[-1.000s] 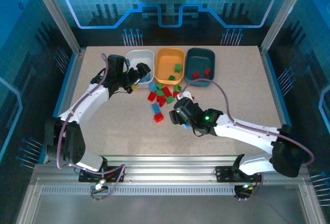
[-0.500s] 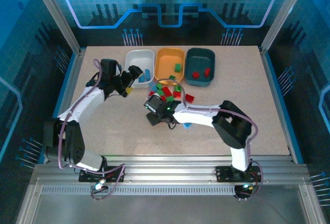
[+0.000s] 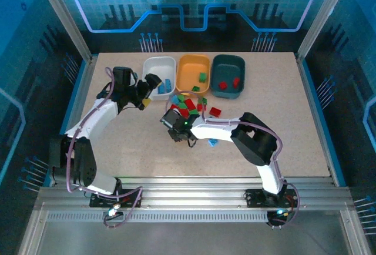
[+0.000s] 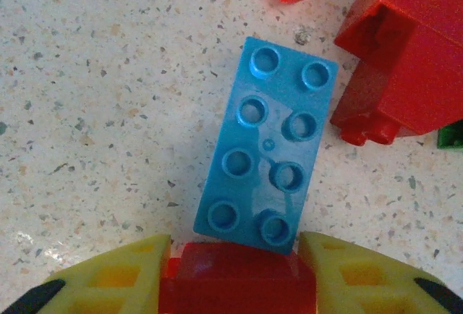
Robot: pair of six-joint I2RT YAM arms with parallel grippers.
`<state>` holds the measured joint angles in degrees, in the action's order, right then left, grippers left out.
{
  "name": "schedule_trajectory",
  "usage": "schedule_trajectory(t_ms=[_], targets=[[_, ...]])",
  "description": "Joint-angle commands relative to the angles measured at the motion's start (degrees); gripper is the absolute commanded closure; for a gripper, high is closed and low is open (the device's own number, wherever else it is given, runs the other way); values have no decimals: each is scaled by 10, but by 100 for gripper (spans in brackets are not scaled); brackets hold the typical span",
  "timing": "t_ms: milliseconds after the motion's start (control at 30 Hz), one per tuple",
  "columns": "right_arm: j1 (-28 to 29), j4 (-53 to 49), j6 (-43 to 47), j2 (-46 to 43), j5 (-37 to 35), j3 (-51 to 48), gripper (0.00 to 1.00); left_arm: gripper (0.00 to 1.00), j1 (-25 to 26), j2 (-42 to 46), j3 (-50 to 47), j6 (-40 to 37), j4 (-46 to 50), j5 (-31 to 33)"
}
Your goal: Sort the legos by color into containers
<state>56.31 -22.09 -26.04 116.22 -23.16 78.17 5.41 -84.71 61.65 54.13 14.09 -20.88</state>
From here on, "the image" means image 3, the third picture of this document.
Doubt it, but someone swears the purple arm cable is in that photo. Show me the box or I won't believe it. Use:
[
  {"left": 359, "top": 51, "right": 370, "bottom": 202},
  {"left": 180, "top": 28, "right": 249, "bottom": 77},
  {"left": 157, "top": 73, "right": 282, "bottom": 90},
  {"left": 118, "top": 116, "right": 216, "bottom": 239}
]
[
  {"left": 66, "top": 66, "right": 144, "bottom": 229},
  {"left": 164, "top": 90, "right": 300, "bottom": 230}
]

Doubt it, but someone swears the white plastic container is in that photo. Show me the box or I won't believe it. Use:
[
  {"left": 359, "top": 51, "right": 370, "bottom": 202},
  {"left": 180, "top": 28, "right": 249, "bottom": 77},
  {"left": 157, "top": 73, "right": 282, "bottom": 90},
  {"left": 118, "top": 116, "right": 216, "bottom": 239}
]
[{"left": 142, "top": 56, "right": 177, "bottom": 102}]

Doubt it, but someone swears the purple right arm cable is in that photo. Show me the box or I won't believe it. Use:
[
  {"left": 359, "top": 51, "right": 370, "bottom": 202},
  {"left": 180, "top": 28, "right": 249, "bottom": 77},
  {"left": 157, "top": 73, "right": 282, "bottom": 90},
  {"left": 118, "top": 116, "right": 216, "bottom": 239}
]
[{"left": 164, "top": 90, "right": 300, "bottom": 230}]

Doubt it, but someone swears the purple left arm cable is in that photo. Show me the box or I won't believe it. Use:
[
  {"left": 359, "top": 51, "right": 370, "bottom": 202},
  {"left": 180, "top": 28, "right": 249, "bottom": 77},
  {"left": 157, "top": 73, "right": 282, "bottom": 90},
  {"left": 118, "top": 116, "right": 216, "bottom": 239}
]
[{"left": 66, "top": 66, "right": 144, "bottom": 229}]

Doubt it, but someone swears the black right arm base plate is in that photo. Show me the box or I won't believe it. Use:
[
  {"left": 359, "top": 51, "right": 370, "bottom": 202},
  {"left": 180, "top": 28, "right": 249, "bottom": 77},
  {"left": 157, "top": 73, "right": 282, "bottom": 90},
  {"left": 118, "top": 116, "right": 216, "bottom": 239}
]
[{"left": 245, "top": 189, "right": 299, "bottom": 209}]

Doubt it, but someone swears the blue printed side panel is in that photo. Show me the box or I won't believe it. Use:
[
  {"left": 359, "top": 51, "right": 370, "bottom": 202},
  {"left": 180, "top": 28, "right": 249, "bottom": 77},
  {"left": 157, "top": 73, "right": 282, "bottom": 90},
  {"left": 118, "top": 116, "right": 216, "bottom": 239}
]
[
  {"left": 305, "top": 0, "right": 376, "bottom": 238},
  {"left": 0, "top": 0, "right": 89, "bottom": 197}
]

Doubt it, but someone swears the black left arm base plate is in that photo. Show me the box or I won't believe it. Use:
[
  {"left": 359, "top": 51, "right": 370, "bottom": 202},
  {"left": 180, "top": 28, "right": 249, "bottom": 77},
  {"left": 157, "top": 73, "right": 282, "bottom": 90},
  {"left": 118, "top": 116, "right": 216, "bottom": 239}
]
[{"left": 89, "top": 189, "right": 142, "bottom": 209}]

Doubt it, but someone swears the slotted grey cable duct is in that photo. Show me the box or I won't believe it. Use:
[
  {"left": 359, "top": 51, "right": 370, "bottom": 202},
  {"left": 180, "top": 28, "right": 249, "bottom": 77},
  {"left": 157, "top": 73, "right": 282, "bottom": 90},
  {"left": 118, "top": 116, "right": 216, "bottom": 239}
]
[{"left": 46, "top": 211, "right": 271, "bottom": 224}]

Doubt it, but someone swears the orange plastic container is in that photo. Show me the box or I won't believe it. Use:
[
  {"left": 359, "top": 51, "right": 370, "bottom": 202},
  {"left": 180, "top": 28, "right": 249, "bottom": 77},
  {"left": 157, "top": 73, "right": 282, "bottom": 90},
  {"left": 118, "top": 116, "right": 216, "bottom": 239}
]
[{"left": 175, "top": 54, "right": 211, "bottom": 96}]

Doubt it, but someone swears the aluminium front rail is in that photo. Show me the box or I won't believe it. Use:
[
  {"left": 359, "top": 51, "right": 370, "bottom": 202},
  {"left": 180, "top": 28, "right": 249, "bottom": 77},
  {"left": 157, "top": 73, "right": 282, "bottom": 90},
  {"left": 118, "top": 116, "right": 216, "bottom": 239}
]
[{"left": 38, "top": 177, "right": 352, "bottom": 212}]

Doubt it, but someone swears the dark teal plastic container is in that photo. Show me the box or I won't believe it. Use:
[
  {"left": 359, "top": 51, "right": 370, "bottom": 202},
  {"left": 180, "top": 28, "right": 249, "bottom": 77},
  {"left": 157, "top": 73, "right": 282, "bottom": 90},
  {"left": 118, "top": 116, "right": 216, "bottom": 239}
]
[{"left": 210, "top": 54, "right": 246, "bottom": 100}]

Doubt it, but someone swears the aluminium table side rail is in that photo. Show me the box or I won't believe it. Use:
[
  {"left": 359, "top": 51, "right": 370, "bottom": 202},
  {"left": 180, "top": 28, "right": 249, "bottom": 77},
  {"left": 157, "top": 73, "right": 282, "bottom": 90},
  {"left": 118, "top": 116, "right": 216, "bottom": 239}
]
[{"left": 43, "top": 55, "right": 99, "bottom": 188}]

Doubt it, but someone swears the aluminium frame post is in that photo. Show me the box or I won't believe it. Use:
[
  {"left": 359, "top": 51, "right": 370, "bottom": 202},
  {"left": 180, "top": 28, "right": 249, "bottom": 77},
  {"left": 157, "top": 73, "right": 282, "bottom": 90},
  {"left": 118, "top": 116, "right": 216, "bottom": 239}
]
[
  {"left": 294, "top": 0, "right": 355, "bottom": 62},
  {"left": 32, "top": 0, "right": 99, "bottom": 63}
]

